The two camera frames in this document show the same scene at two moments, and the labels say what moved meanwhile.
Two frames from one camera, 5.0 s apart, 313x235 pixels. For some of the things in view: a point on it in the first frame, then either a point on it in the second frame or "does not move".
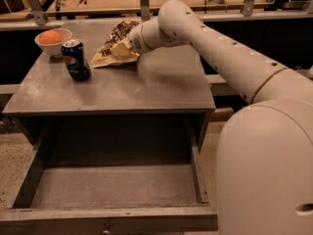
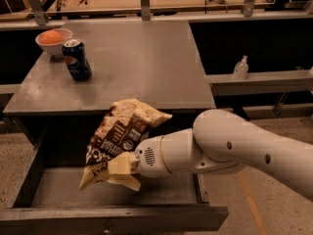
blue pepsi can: x=76 y=63 does not move
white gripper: x=136 y=42 to x=148 y=156
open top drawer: x=112 y=177 does not move
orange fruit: x=50 y=37 does not move
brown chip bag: x=120 y=33 to x=118 y=132
